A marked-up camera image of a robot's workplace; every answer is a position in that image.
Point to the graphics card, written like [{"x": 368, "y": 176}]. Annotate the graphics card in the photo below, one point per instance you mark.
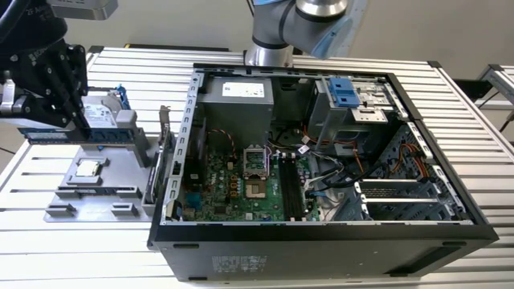
[{"x": 165, "y": 135}]

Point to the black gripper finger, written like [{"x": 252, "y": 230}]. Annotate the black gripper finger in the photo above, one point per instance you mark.
[
  {"x": 76, "y": 69},
  {"x": 77, "y": 120}
]

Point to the green motherboard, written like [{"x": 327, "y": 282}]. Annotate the green motherboard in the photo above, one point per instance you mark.
[{"x": 216, "y": 198}]

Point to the metal slat side table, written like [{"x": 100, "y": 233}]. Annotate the metal slat side table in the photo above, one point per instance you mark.
[{"x": 498, "y": 75}]

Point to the blue drive bay latch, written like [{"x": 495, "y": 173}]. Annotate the blue drive bay latch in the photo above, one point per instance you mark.
[{"x": 343, "y": 90}]

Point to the black open PC case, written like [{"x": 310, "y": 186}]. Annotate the black open PC case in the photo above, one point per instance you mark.
[{"x": 320, "y": 256}]

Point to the grey parts rack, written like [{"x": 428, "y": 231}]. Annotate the grey parts rack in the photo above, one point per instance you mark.
[{"x": 116, "y": 177}]

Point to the hard disk in blue carrier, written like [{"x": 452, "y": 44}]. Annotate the hard disk in blue carrier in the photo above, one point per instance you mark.
[{"x": 104, "y": 114}]

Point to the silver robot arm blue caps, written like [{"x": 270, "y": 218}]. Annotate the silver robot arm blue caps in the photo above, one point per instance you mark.
[{"x": 276, "y": 27}]

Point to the grey metal disk bay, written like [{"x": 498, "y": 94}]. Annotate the grey metal disk bay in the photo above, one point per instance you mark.
[{"x": 400, "y": 192}]

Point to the metal drive cage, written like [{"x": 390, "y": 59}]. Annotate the metal drive cage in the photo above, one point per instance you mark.
[{"x": 332, "y": 123}]

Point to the silver CPU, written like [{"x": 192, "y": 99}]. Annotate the silver CPU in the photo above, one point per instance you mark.
[{"x": 87, "y": 168}]

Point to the blue RAM stick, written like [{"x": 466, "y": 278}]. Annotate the blue RAM stick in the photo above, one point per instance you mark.
[{"x": 112, "y": 135}]

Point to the CPU socket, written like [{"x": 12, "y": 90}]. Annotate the CPU socket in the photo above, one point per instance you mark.
[{"x": 256, "y": 189}]

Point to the grey power supply unit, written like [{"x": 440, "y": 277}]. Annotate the grey power supply unit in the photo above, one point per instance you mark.
[{"x": 236, "y": 120}]

